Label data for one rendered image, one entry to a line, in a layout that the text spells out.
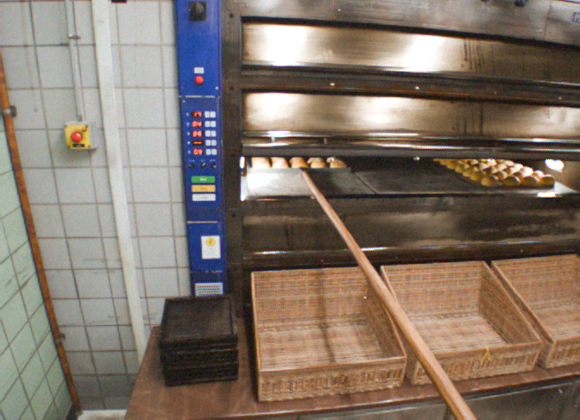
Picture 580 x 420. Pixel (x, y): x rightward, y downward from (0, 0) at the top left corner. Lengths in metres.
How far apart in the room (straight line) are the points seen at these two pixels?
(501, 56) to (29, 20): 1.84
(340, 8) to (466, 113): 0.70
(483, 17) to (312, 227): 1.13
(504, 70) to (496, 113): 0.19
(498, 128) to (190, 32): 1.34
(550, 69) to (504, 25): 0.30
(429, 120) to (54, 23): 1.49
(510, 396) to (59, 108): 2.12
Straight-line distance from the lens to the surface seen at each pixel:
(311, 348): 1.67
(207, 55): 1.44
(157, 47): 1.50
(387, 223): 1.75
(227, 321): 1.50
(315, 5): 1.53
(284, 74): 1.47
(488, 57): 1.80
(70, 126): 1.54
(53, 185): 1.71
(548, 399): 2.02
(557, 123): 2.08
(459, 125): 1.74
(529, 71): 1.91
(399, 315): 0.87
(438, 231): 1.86
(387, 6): 1.61
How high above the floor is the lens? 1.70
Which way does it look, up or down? 20 degrees down
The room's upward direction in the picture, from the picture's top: 2 degrees clockwise
